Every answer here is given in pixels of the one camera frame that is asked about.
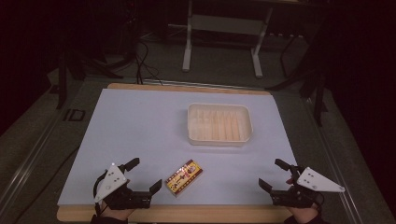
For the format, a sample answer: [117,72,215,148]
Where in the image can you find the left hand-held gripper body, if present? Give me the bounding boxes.
[93,162,154,211]

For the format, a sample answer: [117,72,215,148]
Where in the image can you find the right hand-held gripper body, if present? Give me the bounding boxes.
[269,166,347,209]

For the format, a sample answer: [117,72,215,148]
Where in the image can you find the yellow and red box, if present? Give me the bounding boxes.
[164,159,205,198]

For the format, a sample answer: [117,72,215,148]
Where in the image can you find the white plastic tray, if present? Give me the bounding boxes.
[187,102,254,147]

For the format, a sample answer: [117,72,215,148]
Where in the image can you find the person's left hand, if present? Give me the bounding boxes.
[98,201,135,222]

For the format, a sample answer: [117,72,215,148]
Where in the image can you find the person's right hand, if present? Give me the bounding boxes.
[287,203,320,224]

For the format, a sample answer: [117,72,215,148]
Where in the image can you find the pale lavender table sheet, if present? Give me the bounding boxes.
[57,88,298,206]

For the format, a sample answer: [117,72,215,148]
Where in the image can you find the black stand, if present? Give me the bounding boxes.
[265,18,330,128]
[55,36,125,110]

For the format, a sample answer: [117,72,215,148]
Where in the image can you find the white metal stand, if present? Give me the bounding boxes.
[181,0,276,79]

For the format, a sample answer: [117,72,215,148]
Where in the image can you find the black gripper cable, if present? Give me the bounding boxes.
[92,172,108,217]

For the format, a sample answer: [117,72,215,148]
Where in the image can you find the aluminium rail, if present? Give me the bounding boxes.
[0,106,71,213]
[303,96,365,224]

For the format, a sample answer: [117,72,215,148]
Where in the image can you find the black floor cables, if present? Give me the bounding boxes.
[134,39,163,86]

